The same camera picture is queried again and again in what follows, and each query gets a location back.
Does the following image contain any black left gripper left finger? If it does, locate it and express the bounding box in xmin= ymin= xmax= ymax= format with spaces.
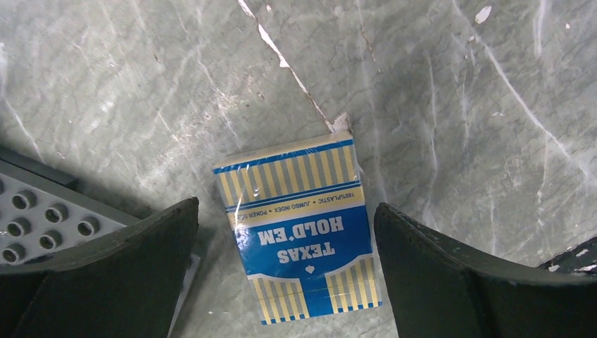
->
xmin=1 ymin=197 xmax=199 ymax=337

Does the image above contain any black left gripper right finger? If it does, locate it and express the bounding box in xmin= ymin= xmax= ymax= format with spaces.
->
xmin=374 ymin=203 xmax=596 ymax=337

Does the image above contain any blue playing card deck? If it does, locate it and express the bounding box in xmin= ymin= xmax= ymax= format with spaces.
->
xmin=213 ymin=131 xmax=382 ymax=325

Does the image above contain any dark grey lego baseplate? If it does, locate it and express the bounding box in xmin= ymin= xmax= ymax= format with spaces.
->
xmin=1 ymin=147 xmax=139 ymax=265

